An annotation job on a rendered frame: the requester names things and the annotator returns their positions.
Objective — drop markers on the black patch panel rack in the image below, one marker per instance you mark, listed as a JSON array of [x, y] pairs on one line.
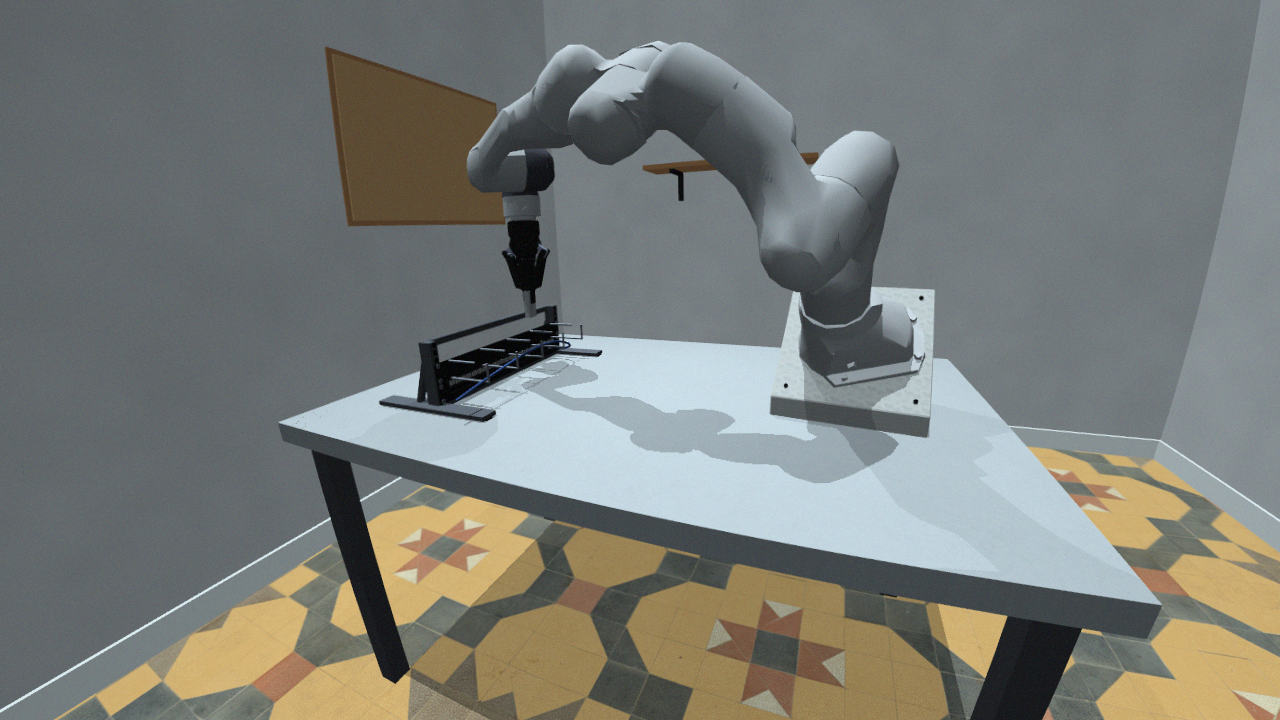
[[438, 377]]

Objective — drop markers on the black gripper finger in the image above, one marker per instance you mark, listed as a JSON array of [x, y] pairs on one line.
[[538, 276], [517, 271]]

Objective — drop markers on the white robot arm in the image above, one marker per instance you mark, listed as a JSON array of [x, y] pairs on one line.
[[810, 222]]

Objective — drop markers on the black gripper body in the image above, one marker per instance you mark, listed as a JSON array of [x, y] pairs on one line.
[[524, 232]]

